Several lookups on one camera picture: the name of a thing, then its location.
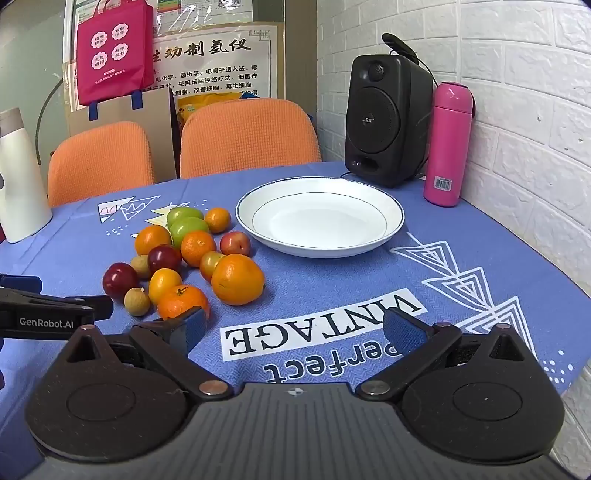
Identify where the white plate with blue rim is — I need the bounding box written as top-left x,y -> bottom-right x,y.
235,176 -> 406,258

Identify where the mandarin with green stem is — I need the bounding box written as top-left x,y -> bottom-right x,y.
157,285 -> 211,322

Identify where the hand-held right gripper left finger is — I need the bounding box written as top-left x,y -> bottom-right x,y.
62,307 -> 233,400

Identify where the orange chair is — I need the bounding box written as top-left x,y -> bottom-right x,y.
47,121 -> 155,208
180,98 -> 322,180

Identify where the yellow plastic bag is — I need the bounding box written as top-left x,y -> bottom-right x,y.
178,91 -> 259,127

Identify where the medium orange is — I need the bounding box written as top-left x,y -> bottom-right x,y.
134,224 -> 172,256

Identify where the white thermos bottle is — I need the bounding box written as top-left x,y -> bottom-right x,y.
0,108 -> 54,244

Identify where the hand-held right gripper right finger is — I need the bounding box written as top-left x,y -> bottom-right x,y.
358,308 -> 536,400

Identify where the wall notice sheet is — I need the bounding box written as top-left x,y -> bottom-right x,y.
156,0 -> 259,26

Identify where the dark red plum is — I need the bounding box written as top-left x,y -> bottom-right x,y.
102,262 -> 140,300
147,244 -> 182,274

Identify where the pink tote bag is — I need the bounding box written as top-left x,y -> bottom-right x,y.
76,0 -> 154,107

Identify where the pink thermos bottle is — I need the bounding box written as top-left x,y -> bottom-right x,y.
424,82 -> 474,208

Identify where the small yellow-orange kumquat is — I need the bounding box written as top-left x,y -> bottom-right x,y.
148,268 -> 184,303

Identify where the printed blue tablecloth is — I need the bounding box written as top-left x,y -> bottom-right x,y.
0,161 -> 591,462

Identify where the red and yellow plum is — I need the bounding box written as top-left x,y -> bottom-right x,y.
199,250 -> 225,283

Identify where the small mandarin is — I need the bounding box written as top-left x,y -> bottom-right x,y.
204,208 -> 232,233

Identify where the wall poster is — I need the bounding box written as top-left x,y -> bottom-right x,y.
152,23 -> 279,100

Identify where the green jujube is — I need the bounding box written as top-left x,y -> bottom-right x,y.
170,217 -> 211,250
166,207 -> 204,227

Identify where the large orange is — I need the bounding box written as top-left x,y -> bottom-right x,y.
211,254 -> 265,306

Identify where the red-yellow small apple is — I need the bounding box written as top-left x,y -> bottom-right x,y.
220,232 -> 252,257

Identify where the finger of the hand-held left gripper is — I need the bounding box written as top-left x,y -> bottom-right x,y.
0,286 -> 114,320
0,274 -> 43,293

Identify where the cardboard box with blue tape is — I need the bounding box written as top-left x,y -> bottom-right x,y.
62,60 -> 178,181

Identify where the black loudspeaker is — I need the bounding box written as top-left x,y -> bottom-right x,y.
345,54 -> 435,188

